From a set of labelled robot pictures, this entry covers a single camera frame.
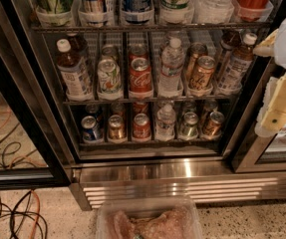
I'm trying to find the glass fridge door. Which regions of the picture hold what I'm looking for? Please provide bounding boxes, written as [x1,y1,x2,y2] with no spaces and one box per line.
[0,31,70,190]
[229,58,286,173]

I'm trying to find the fridge bottom vent grille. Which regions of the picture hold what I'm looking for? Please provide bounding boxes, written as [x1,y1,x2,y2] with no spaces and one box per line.
[70,172,286,210]

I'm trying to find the left glass fridge door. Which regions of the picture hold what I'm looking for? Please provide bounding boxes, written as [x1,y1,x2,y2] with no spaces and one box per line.
[0,31,70,190]

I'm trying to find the red can bottom rear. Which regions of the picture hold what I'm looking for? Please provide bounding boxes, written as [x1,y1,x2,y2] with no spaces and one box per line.
[133,102,148,115]

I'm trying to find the orange can middle front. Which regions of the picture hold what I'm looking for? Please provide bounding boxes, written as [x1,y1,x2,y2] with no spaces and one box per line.
[188,56,215,91]

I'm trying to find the top wire shelf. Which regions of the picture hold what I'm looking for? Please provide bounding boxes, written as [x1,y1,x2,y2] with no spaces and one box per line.
[32,22,271,34]

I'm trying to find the tea bottle middle right front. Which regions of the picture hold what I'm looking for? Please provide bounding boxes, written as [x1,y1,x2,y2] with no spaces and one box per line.
[217,33,257,92]

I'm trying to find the orange can middle rear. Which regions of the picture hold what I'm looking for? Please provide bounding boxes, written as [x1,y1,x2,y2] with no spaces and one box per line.
[185,42,208,80]

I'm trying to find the water bottle top shelf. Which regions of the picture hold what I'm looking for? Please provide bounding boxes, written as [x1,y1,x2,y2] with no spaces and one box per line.
[196,0,234,24]

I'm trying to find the water bottle middle rear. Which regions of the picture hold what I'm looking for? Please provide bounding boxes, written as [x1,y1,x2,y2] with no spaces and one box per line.
[159,31,181,51]

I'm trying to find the silver green can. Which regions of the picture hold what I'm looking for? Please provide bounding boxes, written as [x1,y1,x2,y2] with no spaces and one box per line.
[181,101,196,116]
[178,112,198,139]

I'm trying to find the water bottle shelf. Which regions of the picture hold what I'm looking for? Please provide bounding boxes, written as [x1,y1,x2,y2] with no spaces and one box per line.
[155,104,176,141]
[196,0,234,24]

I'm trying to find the orange can bottom shelf rear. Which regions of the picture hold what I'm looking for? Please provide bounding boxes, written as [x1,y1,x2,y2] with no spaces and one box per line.
[200,100,218,124]

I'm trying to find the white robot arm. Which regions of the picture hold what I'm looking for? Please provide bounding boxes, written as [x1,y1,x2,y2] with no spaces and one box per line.
[253,18,286,137]

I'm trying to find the tea bottle middle right rear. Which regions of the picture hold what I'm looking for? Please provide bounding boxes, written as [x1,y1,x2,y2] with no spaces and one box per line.
[215,30,241,80]

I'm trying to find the silver green can bottom rear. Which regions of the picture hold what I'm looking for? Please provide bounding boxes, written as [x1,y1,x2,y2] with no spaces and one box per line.
[181,101,196,116]

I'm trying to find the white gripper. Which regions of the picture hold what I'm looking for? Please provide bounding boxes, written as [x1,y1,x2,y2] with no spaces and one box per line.
[253,30,286,137]

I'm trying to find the blue can bottom rear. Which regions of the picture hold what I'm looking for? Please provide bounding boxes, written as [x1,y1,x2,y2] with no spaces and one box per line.
[85,105,104,122]

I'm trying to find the silver green can bottom front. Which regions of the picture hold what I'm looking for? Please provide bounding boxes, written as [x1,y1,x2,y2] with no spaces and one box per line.
[178,112,198,139]

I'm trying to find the right glass fridge door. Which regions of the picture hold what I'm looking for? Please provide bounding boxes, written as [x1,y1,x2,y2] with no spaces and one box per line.
[229,58,286,173]

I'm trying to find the orange can bottom shelf front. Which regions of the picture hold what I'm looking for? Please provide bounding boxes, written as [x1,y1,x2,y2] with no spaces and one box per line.
[202,112,225,139]

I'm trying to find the tea bottle middle left front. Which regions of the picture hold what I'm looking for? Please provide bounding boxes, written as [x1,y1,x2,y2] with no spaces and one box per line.
[57,39,92,101]

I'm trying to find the orange cable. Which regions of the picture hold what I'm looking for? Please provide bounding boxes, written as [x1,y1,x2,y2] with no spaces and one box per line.
[28,189,42,239]

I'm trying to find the tea bottle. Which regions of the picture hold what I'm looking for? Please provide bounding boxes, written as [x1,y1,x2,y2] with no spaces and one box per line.
[217,33,257,92]
[57,39,92,101]
[215,30,241,80]
[68,33,91,68]

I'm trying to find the water bottle bottom shelf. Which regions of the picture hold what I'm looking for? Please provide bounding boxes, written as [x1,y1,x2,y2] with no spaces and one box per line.
[155,104,176,141]

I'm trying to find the water bottle middle front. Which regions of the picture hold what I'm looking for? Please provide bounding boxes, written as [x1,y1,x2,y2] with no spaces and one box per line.
[158,38,185,97]

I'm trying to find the clear plastic container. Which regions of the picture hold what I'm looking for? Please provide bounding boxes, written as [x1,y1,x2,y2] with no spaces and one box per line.
[96,196,203,239]

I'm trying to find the black cables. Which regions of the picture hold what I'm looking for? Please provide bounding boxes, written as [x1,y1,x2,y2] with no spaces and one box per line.
[0,190,49,239]

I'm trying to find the middle wire shelf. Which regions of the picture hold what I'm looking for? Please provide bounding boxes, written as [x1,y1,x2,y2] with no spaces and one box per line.
[63,95,237,106]

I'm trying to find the gold can bottom rear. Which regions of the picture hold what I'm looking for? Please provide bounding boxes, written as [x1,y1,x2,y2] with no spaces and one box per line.
[111,103,126,119]

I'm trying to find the red cola can middle front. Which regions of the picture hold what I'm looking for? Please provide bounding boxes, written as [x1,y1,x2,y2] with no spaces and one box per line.
[130,58,151,93]

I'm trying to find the red can bottom front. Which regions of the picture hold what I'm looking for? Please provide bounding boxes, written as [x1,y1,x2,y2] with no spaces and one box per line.
[133,114,151,139]

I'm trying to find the tea bottle middle left rear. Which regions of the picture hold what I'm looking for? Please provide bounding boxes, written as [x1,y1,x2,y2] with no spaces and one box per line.
[68,33,91,68]

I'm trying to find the white green can middle front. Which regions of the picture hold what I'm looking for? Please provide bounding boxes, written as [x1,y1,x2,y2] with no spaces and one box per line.
[98,59,122,93]

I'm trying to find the gold can bottom front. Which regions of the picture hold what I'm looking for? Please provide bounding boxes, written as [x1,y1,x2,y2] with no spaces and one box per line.
[108,115,127,139]

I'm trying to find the red cola can middle rear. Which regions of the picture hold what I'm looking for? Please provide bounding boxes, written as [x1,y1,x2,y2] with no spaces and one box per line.
[129,44,148,62]

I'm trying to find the white green can middle rear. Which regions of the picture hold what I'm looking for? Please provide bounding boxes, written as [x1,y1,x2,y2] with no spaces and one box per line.
[101,44,119,62]

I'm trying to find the wire shelf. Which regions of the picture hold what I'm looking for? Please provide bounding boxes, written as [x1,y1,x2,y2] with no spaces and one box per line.
[63,95,237,106]
[32,22,271,34]

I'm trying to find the orange can shelf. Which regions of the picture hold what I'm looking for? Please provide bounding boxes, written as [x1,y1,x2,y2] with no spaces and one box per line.
[202,112,225,139]
[200,100,218,124]

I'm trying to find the gold can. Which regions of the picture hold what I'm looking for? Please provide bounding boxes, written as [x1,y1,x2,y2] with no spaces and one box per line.
[111,103,126,119]
[108,115,127,139]

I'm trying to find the blue can bottom front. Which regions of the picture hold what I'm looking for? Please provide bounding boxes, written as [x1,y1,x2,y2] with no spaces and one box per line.
[81,116,103,142]

